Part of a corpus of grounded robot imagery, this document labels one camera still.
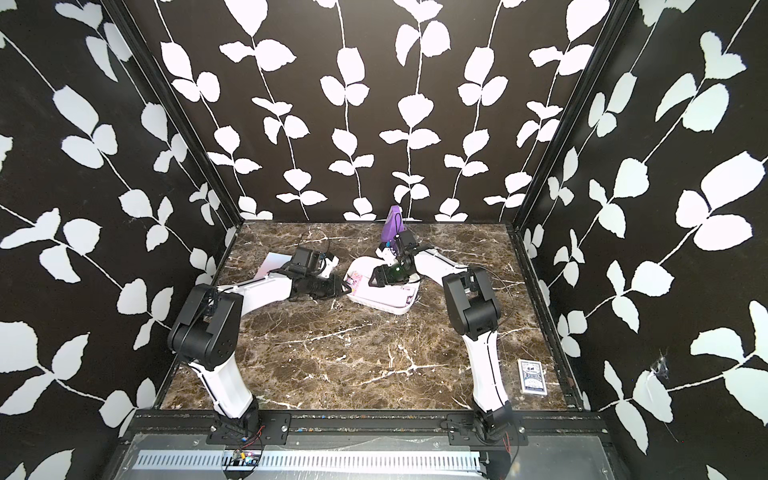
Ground white plastic storage box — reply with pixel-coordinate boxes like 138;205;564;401
346;256;420;315

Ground pink sticker sheet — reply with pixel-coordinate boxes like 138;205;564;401
253;252;292;280
345;270;368;294

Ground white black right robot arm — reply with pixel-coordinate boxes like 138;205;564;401
369;248;514;439

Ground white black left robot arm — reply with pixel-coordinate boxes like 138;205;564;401
168;269;351;421

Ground purple plastic object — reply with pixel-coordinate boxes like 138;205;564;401
381;204;405;243

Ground blue playing card deck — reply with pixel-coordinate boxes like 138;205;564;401
517;359;548;396

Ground small electronics board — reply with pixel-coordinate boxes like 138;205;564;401
222;450;262;471

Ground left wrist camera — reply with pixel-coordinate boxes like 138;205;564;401
290;247;339;278

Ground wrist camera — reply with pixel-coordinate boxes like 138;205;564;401
385;230;419;259
290;247;339;278

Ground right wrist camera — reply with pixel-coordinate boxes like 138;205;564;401
385;230;419;259

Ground white perforated cable duct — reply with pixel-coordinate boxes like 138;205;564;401
129;450;485;475

